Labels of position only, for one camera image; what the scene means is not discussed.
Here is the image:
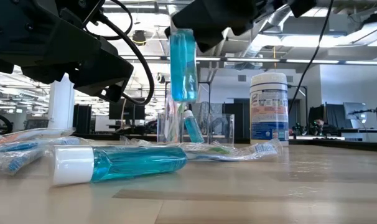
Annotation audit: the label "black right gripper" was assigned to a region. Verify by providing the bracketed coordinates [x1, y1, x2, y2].
[172, 0, 317, 54]

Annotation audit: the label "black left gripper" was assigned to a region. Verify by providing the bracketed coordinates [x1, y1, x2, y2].
[0, 0, 103, 85]

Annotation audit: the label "blue mouthwash bottle white cap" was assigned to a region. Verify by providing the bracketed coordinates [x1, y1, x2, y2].
[169, 29, 199, 103]
[51, 144, 189, 187]
[182, 110, 205, 144]

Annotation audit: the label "blue toothbrush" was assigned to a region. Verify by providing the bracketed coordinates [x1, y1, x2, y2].
[119, 136, 283, 162]
[0, 148, 57, 175]
[0, 136, 93, 154]

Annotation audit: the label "white building pillar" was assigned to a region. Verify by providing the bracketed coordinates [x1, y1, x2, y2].
[48, 74, 76, 133]

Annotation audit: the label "black computer monitor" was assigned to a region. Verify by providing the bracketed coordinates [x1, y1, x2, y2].
[325, 103, 345, 127]
[308, 105, 327, 135]
[109, 98, 146, 121]

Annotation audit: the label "small dark monitor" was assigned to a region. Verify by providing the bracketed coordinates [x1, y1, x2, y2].
[23, 118, 50, 131]

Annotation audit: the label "black tall cabinet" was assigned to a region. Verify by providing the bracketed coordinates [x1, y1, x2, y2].
[72, 104, 92, 134]

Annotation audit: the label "white disinfecting wipes canister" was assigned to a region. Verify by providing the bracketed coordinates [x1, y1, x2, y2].
[249, 72, 289, 147]

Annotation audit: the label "dark cabinet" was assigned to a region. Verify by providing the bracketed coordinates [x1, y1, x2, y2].
[222, 98, 251, 144]

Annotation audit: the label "clear acrylic organizer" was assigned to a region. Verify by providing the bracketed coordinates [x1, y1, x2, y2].
[156, 112, 235, 146]

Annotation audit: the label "person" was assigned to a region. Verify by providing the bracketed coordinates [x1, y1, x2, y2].
[312, 118, 331, 135]

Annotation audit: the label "grey computer monitor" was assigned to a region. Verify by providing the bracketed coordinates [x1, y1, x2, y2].
[342, 101, 369, 125]

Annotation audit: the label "white desk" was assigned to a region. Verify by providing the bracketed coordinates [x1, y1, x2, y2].
[340, 128, 377, 143]

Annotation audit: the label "black ceiling camera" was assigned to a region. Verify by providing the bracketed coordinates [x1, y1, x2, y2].
[131, 29, 147, 47]

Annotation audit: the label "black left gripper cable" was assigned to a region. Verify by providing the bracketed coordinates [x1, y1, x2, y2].
[82, 0, 156, 106]

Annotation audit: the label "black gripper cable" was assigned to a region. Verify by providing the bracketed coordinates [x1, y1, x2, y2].
[287, 0, 335, 114]
[82, 0, 156, 106]

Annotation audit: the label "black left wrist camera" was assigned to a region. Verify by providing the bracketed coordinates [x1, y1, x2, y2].
[68, 37, 136, 104]

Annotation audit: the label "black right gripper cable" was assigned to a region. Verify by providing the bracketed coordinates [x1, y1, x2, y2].
[287, 0, 335, 114]

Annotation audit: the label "long ceiling light rail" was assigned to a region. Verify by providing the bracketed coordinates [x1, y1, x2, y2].
[119, 53, 377, 65]

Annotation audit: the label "black metal pole frame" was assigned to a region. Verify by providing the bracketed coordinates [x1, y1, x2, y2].
[287, 83, 310, 135]

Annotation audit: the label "black aluminium table frame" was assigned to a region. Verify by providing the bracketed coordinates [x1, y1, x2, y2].
[0, 130, 377, 153]

